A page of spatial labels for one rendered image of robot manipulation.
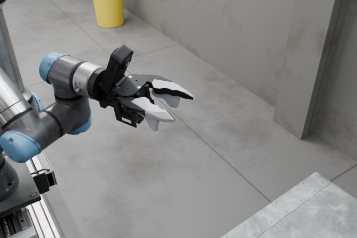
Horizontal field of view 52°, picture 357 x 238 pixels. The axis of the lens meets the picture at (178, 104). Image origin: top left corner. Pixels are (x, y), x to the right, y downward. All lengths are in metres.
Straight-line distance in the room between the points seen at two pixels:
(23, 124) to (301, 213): 0.98
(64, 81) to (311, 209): 0.98
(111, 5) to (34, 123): 4.01
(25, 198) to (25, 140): 0.37
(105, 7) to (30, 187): 3.78
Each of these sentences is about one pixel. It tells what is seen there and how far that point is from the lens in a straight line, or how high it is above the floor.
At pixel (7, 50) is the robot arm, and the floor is 1.43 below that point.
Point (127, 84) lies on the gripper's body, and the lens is 0.74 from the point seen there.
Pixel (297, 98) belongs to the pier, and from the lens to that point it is 2.89.
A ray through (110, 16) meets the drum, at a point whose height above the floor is 0.16.
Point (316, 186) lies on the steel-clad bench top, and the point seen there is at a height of 0.80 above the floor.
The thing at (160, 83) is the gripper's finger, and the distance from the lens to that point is 0.73.
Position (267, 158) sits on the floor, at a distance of 2.80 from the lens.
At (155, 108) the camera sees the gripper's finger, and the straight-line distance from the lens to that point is 0.68.
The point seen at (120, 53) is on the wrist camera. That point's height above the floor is 1.54.
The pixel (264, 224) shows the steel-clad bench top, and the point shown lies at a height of 0.80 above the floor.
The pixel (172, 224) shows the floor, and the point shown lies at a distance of 2.32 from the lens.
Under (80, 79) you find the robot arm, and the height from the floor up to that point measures 1.46.
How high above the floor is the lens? 1.84
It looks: 34 degrees down
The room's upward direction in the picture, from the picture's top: straight up
